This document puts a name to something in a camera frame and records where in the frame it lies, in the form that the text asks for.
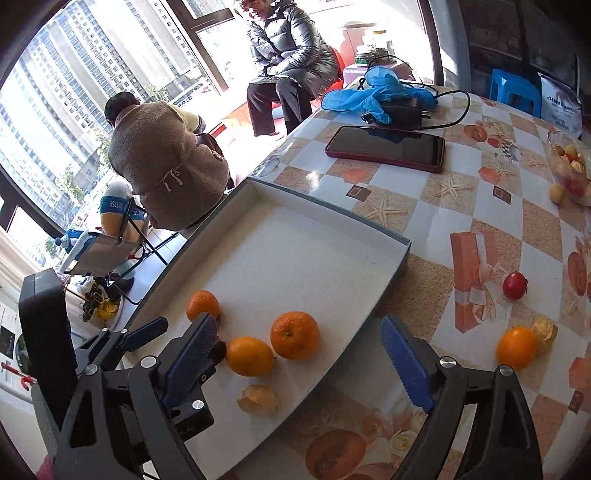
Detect smooth orange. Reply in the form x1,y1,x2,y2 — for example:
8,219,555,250
496,326,539,371

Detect yellow-orange lemon fruit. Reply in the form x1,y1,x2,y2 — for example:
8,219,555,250
225,336,274,377

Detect red cherry tomato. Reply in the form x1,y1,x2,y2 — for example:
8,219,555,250
502,271,528,301

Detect round yellow longan fruit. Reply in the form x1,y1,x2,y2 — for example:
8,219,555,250
549,183,566,205

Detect small tangerine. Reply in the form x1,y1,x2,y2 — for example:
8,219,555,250
185,290,221,323

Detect folding stool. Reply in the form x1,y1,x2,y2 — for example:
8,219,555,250
57,196,179,306

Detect golden husk fruit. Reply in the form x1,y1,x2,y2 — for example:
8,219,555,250
531,316,558,355

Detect floral checkered tablecloth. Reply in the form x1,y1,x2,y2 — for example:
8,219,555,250
230,93,590,479

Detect large bumpy orange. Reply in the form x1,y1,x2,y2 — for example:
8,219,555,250
270,311,321,361

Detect grey white tray box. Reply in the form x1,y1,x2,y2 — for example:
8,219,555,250
127,179,411,479

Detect person in brown coat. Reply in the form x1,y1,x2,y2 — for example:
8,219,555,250
104,91,235,232

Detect glass fruit bowl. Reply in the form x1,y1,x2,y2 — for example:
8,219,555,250
546,130,590,207

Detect person in black jacket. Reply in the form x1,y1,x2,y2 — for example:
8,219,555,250
238,1,342,137

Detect black power adapter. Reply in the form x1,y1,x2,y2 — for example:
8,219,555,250
361,98,423,130

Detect white blue paper bag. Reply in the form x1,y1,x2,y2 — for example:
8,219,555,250
538,73,583,139

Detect blue plastic stool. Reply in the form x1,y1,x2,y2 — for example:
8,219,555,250
489,69,542,118

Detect blue plastic bag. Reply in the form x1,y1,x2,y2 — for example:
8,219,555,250
322,66,438,120

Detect black cable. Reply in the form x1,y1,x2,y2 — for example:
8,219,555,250
355,54,472,133

